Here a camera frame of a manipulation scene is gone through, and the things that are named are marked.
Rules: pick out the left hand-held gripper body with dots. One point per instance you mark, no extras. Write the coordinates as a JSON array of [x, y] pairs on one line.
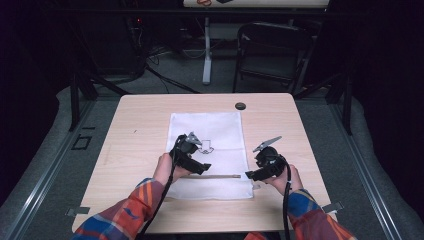
[[185, 153]]

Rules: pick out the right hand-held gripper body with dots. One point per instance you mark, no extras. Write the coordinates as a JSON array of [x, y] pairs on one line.
[[270, 160]]

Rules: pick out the white mesh cloth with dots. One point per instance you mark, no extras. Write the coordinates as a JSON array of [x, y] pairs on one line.
[[216, 126]]

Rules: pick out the person's left hand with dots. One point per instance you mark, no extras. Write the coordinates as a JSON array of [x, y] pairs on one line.
[[165, 170]]

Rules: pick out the person's right hand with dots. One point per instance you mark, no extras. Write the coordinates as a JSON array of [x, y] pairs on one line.
[[293, 181]]

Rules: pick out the black table grommet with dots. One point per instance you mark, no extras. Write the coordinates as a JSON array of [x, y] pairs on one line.
[[240, 106]]

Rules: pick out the white table leg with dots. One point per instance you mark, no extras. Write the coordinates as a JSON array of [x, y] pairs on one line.
[[207, 66]]

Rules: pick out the short black tape strip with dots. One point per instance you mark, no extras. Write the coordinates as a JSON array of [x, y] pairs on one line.
[[88, 128]]

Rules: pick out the black square tape outline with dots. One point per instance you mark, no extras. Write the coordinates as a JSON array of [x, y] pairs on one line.
[[76, 142]]

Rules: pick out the black folding chair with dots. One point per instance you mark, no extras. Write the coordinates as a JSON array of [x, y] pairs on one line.
[[273, 35]]

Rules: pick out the dark equipment cabinet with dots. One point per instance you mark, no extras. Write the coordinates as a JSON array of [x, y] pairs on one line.
[[113, 46]]

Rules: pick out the black horizontal crossbar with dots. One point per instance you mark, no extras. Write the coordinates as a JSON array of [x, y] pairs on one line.
[[166, 12]]

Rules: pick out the grey metal table bracket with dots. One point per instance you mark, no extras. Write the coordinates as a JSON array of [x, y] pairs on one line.
[[77, 211], [332, 207]]

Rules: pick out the black stand frame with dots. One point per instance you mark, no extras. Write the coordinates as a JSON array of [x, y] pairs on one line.
[[75, 100], [348, 106]]

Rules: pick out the aluminium floor rail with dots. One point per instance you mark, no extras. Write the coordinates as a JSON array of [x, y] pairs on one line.
[[374, 193], [36, 195]]

